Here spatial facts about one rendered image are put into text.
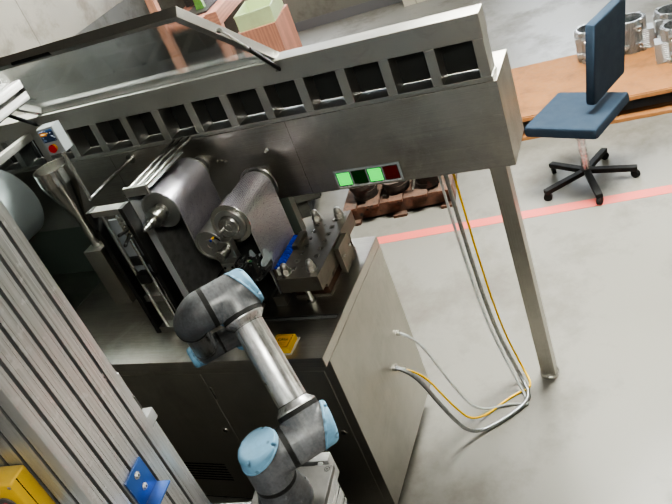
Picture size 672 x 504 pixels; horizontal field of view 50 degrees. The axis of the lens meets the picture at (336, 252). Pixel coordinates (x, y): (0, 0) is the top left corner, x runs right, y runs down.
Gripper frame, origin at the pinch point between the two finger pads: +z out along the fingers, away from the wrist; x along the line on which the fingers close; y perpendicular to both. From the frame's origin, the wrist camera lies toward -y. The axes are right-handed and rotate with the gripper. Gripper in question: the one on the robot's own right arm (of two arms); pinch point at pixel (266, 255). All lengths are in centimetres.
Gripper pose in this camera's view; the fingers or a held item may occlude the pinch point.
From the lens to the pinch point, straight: 253.0
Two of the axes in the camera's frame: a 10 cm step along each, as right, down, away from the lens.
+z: 3.0, -6.0, 7.5
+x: -9.0, 0.9, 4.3
